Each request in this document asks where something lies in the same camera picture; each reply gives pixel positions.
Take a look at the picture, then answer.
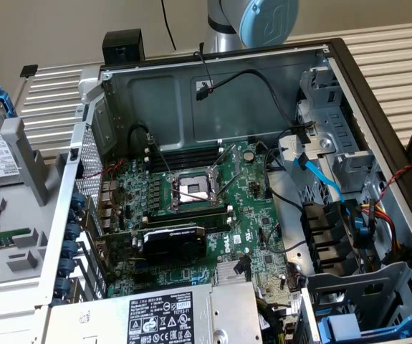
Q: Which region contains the metal disk bay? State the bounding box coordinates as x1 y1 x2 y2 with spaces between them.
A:
300 260 412 344

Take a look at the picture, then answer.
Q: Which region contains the blue disk carrier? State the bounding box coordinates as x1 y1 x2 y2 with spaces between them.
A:
315 300 412 340

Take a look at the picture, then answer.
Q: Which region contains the CPU socket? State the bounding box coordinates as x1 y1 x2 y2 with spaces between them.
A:
167 167 229 213

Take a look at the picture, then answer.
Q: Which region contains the metal socket cover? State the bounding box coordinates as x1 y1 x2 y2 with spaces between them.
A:
208 143 244 202

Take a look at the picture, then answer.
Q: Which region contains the metal locking lever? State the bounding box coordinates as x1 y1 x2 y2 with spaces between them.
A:
146 132 174 179

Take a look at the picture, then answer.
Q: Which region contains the green motherboard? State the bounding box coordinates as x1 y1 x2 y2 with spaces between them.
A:
96 138 303 325

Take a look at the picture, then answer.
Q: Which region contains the black graphics card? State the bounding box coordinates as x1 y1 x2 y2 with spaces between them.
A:
95 224 207 267

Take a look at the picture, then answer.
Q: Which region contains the open PC case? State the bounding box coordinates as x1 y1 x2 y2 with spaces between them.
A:
35 37 412 344

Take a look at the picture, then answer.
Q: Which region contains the silver chipset heatsink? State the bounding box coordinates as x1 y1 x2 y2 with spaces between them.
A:
215 262 252 287

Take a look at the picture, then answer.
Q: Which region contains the metal drive cage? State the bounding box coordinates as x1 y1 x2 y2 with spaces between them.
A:
294 65 377 196

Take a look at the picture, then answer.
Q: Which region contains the black box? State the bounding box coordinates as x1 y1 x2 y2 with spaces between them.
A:
102 29 146 67

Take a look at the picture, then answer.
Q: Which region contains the silver power supply unit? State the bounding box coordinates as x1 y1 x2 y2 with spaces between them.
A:
42 281 264 344

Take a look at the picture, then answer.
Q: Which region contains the grey parts rack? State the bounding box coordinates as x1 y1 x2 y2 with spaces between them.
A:
0 116 85 298

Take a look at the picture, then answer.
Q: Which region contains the green RAM stick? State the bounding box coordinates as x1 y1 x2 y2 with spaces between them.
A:
0 228 37 254

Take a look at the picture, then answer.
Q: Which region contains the black power wire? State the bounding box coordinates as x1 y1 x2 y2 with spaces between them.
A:
194 69 314 145

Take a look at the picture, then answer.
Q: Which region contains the thin red black wire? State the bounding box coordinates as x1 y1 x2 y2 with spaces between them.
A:
193 49 216 93

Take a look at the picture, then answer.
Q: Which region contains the light blue SATA wire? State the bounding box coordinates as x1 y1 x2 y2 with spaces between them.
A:
292 151 347 206

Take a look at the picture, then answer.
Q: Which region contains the black plastic wire holder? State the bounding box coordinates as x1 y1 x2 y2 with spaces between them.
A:
300 201 360 277

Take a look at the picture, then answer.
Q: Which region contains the braided yellow black wire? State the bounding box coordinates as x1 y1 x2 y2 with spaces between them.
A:
255 297 296 344

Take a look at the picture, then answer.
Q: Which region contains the thin black cable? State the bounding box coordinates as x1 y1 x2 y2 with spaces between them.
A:
161 0 178 52

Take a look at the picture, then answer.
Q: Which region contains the deep blue wire connector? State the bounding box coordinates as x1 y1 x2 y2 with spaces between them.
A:
347 206 372 249

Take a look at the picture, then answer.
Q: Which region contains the red yellow power wire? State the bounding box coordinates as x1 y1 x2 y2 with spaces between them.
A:
360 201 412 259

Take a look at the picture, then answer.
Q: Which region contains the red black twisted wire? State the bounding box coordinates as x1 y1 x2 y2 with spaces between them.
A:
375 162 412 213

